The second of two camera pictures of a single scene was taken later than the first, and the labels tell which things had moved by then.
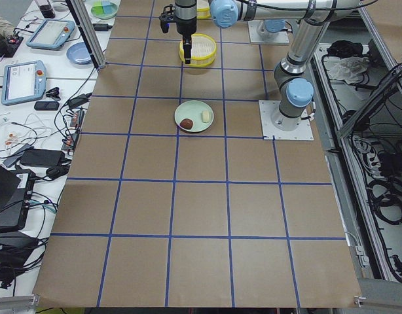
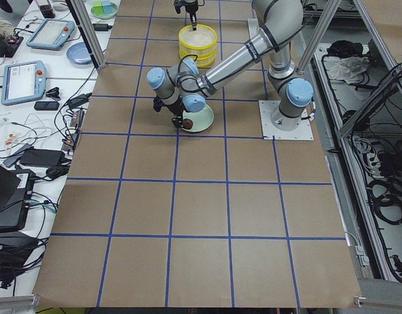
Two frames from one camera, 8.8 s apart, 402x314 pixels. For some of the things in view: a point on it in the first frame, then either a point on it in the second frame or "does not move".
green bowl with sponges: [104, 9] does not move
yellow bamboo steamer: [203, 13] → [205, 38]
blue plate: [78, 52] does not move
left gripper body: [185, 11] → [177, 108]
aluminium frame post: [88, 31] does not move
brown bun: [186, 123] does not move
